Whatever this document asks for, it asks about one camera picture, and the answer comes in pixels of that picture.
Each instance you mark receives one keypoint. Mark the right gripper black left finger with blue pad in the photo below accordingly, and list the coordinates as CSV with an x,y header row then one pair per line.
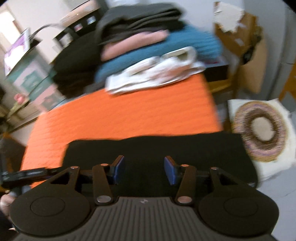
x,y
104,173

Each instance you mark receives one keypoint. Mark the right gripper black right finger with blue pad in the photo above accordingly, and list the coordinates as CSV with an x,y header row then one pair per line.
x,y
176,173

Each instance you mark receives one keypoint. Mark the black garment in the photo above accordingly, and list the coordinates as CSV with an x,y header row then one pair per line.
x,y
144,174

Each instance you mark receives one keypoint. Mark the black folded clothes pile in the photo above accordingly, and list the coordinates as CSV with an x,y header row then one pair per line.
x,y
74,68

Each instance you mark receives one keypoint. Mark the person's left hand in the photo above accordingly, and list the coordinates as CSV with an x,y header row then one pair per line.
x,y
6,202

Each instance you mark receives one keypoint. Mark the orange patterned table cloth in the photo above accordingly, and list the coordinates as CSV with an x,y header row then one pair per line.
x,y
183,108

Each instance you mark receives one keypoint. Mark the white chair cushion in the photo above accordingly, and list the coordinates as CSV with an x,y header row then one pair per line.
x,y
286,159

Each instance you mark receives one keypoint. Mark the round woven mat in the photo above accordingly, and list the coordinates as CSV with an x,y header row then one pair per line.
x,y
262,129

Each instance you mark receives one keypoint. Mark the stacked teal pink boxes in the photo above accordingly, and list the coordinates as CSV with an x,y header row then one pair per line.
x,y
33,77

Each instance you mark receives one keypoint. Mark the white cream garment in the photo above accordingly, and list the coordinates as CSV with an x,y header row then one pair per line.
x,y
155,72

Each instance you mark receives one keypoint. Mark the pink folded garment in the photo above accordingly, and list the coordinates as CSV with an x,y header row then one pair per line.
x,y
112,50

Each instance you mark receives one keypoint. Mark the teal knitted sweater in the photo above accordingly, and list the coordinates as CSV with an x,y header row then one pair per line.
x,y
207,45

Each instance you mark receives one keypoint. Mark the wooden chair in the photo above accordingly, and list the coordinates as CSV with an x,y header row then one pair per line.
x,y
290,85

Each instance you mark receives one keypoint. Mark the dark grey folded garment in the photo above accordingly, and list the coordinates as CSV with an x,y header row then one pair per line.
x,y
122,22

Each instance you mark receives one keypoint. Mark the torn cardboard box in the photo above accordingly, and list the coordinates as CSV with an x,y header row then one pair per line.
x,y
241,35

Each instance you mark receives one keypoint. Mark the grey refrigerator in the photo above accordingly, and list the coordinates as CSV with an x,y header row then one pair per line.
x,y
280,35

